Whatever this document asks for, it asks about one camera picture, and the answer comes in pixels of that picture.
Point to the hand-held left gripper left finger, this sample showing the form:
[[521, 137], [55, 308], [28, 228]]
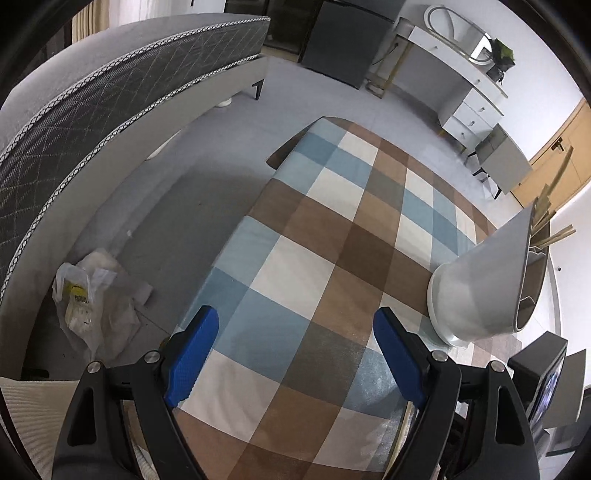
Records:
[[191, 357]]

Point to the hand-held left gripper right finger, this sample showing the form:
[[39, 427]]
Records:
[[399, 357]]

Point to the white grey utensil holder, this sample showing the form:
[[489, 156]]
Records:
[[485, 286]]

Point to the bundle of wooden chopsticks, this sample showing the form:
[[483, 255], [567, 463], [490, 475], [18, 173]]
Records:
[[560, 174]]

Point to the white plastic bag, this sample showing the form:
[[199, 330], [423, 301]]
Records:
[[97, 300]]

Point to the checkered tablecloth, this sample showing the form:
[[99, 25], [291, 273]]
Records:
[[323, 277]]

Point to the white ribbed cloth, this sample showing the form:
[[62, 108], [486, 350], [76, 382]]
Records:
[[32, 415]]

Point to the grey nightstand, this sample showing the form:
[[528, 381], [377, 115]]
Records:
[[508, 157]]

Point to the wooden door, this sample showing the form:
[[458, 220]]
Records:
[[579, 152]]

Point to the dark grey quilted mattress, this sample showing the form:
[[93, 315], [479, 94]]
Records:
[[92, 115]]

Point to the potted green plant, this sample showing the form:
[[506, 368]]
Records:
[[503, 53]]

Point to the white dressing table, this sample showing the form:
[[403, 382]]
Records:
[[438, 60]]

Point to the dark grey refrigerator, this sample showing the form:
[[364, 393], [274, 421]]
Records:
[[341, 46]]

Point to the oval mirror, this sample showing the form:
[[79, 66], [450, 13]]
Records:
[[461, 32]]

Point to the dark glass cabinet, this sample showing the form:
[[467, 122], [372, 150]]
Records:
[[277, 27]]

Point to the beige curtain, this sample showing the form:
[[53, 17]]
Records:
[[92, 18]]

